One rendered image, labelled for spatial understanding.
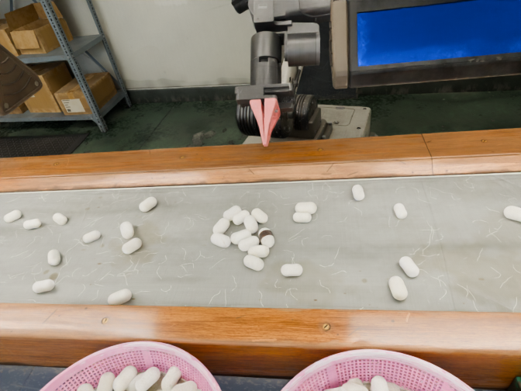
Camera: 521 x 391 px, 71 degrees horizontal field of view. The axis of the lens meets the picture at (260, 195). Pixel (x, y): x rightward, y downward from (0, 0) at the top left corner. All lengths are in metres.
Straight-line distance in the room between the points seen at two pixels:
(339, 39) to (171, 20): 2.52
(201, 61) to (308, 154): 2.17
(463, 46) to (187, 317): 0.44
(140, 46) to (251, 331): 2.69
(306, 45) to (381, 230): 0.34
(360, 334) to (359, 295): 0.08
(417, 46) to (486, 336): 0.33
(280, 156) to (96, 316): 0.45
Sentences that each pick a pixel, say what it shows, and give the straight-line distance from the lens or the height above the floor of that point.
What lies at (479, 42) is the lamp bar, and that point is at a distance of 0.38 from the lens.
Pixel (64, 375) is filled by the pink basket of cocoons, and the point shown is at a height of 0.77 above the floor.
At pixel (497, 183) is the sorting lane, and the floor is 0.74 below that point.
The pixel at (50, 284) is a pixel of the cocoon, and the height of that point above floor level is 0.75.
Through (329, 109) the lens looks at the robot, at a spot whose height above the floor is 0.47.
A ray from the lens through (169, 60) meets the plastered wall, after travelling 2.96.
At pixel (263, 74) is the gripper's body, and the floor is 0.95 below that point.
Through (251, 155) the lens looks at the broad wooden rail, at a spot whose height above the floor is 0.76.
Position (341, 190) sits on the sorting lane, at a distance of 0.71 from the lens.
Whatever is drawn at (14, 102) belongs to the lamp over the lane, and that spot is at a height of 1.05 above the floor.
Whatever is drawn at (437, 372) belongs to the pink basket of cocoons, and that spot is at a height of 0.77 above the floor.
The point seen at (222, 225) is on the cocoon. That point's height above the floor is 0.76.
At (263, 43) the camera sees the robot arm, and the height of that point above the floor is 0.98.
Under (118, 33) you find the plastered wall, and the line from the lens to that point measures 3.08.
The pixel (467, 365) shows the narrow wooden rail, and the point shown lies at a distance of 0.53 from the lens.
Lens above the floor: 1.19
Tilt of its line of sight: 39 degrees down
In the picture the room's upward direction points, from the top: 10 degrees counter-clockwise
